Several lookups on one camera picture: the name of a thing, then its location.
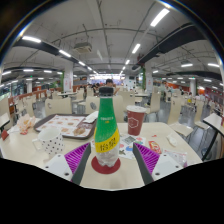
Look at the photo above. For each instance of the crumpled white tissue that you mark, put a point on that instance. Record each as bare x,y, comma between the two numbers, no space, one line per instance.
172,139

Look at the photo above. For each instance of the ceiling air conditioner unit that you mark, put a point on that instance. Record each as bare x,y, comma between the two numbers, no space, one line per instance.
83,47

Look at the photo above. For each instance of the white side table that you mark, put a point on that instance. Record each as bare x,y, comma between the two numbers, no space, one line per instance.
3,120

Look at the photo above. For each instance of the white neighbouring table black legs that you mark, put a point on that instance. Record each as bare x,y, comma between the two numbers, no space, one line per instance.
213,119

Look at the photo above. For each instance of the clear packet with pink print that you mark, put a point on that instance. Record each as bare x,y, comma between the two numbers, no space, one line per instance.
176,156

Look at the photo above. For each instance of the ceiling strip lights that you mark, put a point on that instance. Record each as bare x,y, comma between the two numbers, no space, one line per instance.
159,17

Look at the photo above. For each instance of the person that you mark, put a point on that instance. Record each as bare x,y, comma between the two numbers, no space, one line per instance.
110,85

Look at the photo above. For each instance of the tall red paper cup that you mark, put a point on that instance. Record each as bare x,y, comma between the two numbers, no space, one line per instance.
136,121

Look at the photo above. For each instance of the colourful printed leaflet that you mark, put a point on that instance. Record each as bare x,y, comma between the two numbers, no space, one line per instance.
128,143

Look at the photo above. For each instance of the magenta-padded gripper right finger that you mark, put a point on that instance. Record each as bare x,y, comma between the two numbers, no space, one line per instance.
146,160

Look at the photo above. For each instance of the red sauce packet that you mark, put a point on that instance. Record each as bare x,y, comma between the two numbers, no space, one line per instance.
155,146

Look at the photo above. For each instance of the beige dining chairs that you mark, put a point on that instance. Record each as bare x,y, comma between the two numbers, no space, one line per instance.
58,105

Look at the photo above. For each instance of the flat round red coaster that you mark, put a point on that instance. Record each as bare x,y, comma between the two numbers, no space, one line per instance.
106,170

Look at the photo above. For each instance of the dark tray with paper liner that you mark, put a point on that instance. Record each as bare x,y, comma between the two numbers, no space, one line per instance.
60,123

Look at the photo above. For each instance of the small red box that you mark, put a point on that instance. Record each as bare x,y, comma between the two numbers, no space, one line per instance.
4,134

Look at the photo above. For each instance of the white napkin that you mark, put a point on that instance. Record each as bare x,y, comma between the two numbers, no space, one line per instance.
90,117

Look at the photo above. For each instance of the green drink bottle yellow label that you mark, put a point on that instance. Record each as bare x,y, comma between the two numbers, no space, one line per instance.
106,130

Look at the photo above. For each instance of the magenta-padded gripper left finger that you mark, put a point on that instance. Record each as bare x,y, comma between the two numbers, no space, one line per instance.
76,160

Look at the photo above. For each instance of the white mug with black dots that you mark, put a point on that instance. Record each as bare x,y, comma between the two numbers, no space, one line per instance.
51,141

